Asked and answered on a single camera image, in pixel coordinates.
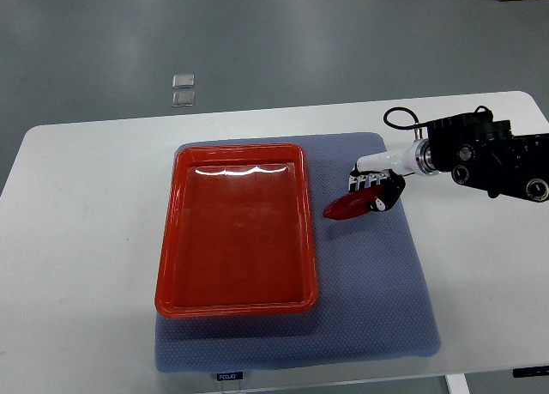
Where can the black table label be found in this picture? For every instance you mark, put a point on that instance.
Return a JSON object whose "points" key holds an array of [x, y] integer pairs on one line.
{"points": [[529, 372]]}

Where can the red plastic tray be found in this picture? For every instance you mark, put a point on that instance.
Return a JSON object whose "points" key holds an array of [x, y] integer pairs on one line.
{"points": [[238, 237]]}

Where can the blue grey foam mat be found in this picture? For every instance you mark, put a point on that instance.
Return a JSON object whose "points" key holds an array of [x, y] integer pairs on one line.
{"points": [[373, 302]]}

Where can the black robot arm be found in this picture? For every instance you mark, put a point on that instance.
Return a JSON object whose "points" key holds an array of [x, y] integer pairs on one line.
{"points": [[479, 152]]}

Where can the white table leg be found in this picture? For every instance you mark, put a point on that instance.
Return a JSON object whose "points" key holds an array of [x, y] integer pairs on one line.
{"points": [[457, 384]]}

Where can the red pepper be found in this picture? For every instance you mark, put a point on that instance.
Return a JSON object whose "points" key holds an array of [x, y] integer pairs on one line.
{"points": [[353, 204]]}

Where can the black mat label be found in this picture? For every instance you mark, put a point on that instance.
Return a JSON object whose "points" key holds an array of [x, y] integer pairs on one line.
{"points": [[231, 376]]}

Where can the upper floor socket plate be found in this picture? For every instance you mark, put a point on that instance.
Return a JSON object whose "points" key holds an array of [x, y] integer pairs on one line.
{"points": [[183, 81]]}

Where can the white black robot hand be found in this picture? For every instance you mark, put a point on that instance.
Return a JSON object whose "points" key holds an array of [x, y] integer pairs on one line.
{"points": [[383, 175]]}

